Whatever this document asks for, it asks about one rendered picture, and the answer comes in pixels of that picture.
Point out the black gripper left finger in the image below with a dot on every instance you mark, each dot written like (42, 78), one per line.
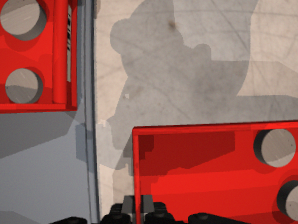
(126, 216)

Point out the grey metal shelf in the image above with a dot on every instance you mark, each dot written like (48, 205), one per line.
(48, 160)

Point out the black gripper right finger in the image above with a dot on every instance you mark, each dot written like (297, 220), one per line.
(149, 216)

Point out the beige round disc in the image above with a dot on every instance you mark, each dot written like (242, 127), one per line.
(23, 19)

